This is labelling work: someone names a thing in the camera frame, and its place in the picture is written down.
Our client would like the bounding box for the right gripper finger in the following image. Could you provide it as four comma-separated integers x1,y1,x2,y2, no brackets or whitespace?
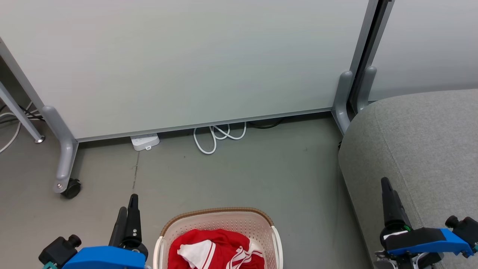
381,177,406,228

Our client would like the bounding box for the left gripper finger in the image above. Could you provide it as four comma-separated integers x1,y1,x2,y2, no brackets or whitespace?
124,194,143,245
108,207,128,248

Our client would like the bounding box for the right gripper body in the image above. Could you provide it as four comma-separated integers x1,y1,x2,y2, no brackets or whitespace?
380,222,412,249

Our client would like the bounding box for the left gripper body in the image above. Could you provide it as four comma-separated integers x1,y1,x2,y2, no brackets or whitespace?
119,241,149,259

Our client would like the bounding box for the red white garment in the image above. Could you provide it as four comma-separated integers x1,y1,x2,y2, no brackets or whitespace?
168,229,266,269

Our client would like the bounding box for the grey fabric sofa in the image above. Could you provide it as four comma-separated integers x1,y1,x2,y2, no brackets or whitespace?
338,89,478,269

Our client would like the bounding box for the black caster wheel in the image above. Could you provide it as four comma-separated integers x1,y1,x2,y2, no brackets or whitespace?
60,178,82,199

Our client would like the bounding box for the white power strip with sockets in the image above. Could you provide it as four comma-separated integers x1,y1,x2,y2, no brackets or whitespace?
130,133,161,151

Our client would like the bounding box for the cream plastic laundry basket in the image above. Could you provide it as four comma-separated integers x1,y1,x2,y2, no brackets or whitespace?
153,207,283,269

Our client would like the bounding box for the grey partition leg with caster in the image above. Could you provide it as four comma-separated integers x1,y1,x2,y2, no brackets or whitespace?
41,106,79,194

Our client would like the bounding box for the grey table leg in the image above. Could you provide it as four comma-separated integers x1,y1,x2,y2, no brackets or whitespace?
0,81,46,144

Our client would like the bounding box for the narrow white partition panel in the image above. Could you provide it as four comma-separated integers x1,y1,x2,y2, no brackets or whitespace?
368,0,478,102

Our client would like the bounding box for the large white partition panel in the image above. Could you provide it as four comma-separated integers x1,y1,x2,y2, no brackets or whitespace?
0,0,379,143

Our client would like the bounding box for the blue left camera bracket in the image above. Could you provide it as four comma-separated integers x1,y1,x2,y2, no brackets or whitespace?
62,246,147,269

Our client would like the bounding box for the blue camera bracket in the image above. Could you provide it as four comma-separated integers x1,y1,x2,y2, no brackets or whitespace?
386,228,474,257
62,246,147,269

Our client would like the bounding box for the blue right camera bracket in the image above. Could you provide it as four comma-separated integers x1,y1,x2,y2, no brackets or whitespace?
386,228,474,257

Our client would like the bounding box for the looped white cable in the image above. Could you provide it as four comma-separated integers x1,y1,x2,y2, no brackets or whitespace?
193,122,247,155

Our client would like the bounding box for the long white cable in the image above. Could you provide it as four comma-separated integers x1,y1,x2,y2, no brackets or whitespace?
0,111,40,154

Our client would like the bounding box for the black cable bundle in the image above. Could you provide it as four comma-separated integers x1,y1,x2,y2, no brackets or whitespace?
18,106,44,122

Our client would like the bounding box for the black cable under panel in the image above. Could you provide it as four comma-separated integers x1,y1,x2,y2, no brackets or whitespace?
248,118,284,130

